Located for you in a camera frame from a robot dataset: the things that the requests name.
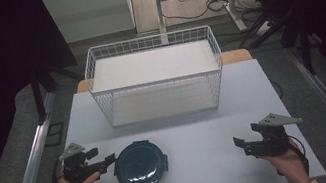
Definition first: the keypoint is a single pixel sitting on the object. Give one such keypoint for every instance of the wooden table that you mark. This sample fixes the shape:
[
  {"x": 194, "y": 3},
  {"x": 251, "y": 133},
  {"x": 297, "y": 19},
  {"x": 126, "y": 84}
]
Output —
[{"x": 236, "y": 56}]

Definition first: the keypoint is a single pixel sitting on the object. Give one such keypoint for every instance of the person's right hand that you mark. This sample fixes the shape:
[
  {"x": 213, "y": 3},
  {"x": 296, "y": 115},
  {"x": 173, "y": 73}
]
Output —
[{"x": 287, "y": 164}]

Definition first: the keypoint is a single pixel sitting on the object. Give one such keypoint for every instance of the dark teal round lidded container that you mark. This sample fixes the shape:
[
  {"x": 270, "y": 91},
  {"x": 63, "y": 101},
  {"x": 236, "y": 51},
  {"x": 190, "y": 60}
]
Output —
[{"x": 140, "y": 168}]

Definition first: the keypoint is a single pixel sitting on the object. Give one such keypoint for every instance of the white power strip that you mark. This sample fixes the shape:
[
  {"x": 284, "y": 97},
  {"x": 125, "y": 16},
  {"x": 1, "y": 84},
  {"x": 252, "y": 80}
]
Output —
[{"x": 264, "y": 28}]

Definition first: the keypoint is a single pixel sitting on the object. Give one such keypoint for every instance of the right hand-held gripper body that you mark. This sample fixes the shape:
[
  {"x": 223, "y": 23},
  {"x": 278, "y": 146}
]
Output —
[{"x": 274, "y": 138}]

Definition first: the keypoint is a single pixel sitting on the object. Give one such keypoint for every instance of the black stand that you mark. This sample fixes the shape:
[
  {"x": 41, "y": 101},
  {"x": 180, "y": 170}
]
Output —
[
  {"x": 37, "y": 93},
  {"x": 304, "y": 46}
]

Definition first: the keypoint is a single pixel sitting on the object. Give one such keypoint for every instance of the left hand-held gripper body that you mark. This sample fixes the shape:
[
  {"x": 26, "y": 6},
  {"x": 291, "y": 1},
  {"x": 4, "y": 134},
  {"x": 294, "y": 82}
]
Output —
[{"x": 76, "y": 167}]

